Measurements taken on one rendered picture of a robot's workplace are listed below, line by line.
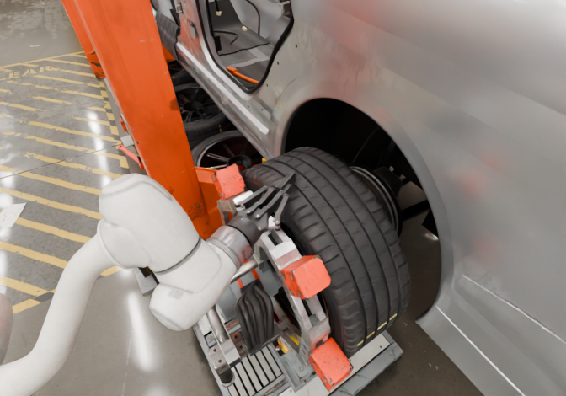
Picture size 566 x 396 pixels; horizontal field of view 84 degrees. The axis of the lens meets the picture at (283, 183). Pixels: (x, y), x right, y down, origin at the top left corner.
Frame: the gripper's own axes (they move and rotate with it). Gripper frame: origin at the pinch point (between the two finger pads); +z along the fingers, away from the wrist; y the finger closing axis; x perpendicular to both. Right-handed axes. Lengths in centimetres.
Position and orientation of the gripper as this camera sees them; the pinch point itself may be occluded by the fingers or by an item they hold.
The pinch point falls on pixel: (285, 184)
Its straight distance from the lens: 81.2
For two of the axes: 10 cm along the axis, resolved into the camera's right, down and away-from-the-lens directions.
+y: 8.5, 3.3, -4.2
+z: 5.3, -5.9, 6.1
